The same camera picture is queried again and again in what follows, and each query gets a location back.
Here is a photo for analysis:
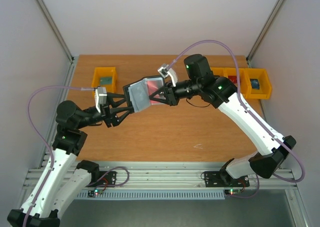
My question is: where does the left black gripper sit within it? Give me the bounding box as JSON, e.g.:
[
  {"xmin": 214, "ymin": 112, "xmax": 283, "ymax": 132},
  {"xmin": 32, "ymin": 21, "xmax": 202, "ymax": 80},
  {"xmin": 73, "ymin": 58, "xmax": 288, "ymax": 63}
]
[{"xmin": 76, "ymin": 92, "xmax": 134, "ymax": 129}]

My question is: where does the black leather card holder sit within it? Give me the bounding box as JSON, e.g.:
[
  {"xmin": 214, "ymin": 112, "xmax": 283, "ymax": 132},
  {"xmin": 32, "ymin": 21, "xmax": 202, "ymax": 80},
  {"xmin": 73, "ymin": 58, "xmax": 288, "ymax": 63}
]
[{"xmin": 123, "ymin": 75, "xmax": 164, "ymax": 113}]

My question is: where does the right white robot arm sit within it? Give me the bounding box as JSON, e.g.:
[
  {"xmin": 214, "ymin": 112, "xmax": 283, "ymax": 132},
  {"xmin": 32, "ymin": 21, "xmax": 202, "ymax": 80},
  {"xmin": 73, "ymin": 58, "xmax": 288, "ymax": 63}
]
[{"xmin": 149, "ymin": 54, "xmax": 296, "ymax": 185}]

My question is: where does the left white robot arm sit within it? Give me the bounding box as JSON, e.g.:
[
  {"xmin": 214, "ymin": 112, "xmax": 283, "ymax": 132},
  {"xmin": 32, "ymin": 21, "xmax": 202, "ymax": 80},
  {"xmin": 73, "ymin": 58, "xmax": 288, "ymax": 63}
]
[{"xmin": 7, "ymin": 87, "xmax": 133, "ymax": 227}]

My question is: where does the green card in bin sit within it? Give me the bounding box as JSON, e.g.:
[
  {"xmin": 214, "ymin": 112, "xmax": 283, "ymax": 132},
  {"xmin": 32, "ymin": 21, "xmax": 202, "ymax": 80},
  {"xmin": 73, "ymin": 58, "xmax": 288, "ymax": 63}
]
[{"xmin": 99, "ymin": 76, "xmax": 113, "ymax": 86}]

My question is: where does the yellow bin with black card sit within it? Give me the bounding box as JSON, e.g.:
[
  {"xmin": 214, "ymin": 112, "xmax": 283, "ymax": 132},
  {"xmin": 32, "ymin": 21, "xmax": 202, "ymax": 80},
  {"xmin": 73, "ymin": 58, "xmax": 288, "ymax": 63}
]
[{"xmin": 211, "ymin": 67, "xmax": 226, "ymax": 77}]

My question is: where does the yellow bin with red card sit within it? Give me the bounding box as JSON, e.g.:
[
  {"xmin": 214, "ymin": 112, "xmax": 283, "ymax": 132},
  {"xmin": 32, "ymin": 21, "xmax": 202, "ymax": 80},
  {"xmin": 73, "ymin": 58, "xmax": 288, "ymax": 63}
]
[{"xmin": 225, "ymin": 67, "xmax": 247, "ymax": 88}]

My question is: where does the blue card in bin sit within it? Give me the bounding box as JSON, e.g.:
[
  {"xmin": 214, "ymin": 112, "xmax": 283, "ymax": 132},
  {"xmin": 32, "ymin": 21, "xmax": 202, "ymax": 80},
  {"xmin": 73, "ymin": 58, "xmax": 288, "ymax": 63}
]
[{"xmin": 250, "ymin": 78, "xmax": 260, "ymax": 90}]

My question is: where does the yellow bin with blue card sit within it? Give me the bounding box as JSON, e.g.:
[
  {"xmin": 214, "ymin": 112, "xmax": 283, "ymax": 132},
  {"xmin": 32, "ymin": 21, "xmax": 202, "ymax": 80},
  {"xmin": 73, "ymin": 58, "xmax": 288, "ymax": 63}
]
[{"xmin": 245, "ymin": 68, "xmax": 272, "ymax": 100}]

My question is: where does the left yellow bin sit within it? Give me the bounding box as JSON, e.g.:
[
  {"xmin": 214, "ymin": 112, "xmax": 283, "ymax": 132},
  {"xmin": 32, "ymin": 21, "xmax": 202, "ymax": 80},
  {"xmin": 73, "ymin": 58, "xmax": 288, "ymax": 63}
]
[{"xmin": 91, "ymin": 66, "xmax": 118, "ymax": 93}]

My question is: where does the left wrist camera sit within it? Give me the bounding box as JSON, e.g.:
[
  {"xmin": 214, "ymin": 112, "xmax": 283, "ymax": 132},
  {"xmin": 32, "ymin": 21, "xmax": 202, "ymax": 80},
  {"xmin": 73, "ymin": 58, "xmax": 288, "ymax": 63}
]
[{"xmin": 94, "ymin": 86, "xmax": 108, "ymax": 113}]

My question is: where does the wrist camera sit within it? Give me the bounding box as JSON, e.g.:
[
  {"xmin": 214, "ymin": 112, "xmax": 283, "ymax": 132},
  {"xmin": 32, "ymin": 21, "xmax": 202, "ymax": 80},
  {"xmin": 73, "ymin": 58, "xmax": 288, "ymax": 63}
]
[
  {"xmin": 157, "ymin": 63, "xmax": 178, "ymax": 87},
  {"xmin": 94, "ymin": 86, "xmax": 108, "ymax": 113}
]

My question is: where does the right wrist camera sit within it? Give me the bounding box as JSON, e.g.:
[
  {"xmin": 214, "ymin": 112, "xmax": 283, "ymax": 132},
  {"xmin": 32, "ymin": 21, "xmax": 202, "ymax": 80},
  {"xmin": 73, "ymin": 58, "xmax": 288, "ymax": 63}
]
[{"xmin": 157, "ymin": 63, "xmax": 178, "ymax": 87}]

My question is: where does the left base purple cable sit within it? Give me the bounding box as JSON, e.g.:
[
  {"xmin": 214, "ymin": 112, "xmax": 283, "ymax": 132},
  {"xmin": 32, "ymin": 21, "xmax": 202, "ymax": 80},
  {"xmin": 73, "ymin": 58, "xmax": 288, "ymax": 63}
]
[{"xmin": 95, "ymin": 166, "xmax": 130, "ymax": 189}]

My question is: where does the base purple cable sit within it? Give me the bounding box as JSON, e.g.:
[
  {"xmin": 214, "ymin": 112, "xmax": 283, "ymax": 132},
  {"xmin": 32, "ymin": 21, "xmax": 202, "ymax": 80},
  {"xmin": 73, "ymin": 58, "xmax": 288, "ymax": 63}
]
[
  {"xmin": 228, "ymin": 174, "xmax": 260, "ymax": 199},
  {"xmin": 95, "ymin": 166, "xmax": 130, "ymax": 189}
]

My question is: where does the aluminium rail frame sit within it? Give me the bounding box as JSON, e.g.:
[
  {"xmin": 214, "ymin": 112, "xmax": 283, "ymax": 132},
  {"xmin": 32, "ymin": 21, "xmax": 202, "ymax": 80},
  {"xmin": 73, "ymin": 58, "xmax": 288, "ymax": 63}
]
[{"xmin": 22, "ymin": 160, "xmax": 298, "ymax": 190}]

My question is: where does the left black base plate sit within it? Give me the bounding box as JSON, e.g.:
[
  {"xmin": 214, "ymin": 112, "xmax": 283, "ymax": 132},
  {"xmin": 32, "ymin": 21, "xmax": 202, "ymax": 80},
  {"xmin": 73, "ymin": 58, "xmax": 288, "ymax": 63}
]
[{"xmin": 87, "ymin": 171, "xmax": 117, "ymax": 188}]

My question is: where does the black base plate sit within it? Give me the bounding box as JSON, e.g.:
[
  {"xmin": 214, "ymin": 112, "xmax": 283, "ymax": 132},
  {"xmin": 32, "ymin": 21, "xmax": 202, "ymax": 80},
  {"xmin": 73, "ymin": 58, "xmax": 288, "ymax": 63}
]
[
  {"xmin": 200, "ymin": 171, "xmax": 250, "ymax": 188},
  {"xmin": 87, "ymin": 171, "xmax": 117, "ymax": 188}
]

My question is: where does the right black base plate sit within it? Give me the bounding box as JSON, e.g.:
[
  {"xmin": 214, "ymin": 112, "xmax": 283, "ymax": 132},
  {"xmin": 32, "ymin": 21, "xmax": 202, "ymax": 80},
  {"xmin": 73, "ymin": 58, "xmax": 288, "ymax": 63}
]
[{"xmin": 200, "ymin": 171, "xmax": 250, "ymax": 188}]

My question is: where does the grey slotted cable duct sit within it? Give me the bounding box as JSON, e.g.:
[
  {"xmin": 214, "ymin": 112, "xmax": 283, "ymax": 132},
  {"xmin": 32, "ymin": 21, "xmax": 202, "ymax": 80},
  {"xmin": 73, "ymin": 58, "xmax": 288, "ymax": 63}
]
[{"xmin": 75, "ymin": 189, "xmax": 225, "ymax": 201}]

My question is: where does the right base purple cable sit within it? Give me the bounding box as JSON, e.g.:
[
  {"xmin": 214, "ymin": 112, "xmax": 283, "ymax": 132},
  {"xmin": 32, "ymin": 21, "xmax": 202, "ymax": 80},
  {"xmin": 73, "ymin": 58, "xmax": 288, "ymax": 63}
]
[{"xmin": 228, "ymin": 174, "xmax": 260, "ymax": 199}]

